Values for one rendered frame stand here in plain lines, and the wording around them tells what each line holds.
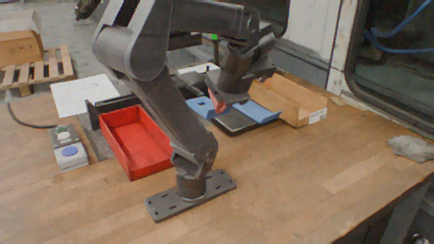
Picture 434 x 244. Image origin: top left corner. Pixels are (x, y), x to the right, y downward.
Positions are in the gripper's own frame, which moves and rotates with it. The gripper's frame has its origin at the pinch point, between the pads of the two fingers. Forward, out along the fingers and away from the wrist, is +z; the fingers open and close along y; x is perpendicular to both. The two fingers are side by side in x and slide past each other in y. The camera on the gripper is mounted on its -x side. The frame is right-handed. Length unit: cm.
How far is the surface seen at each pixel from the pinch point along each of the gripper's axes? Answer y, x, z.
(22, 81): 229, 57, 199
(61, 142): 13.5, 36.2, 15.9
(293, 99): 4.9, -35.3, 12.7
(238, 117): 3.5, -11.7, 11.6
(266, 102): 5.7, -23.7, 11.5
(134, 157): 1.5, 20.8, 13.0
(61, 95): 46, 32, 34
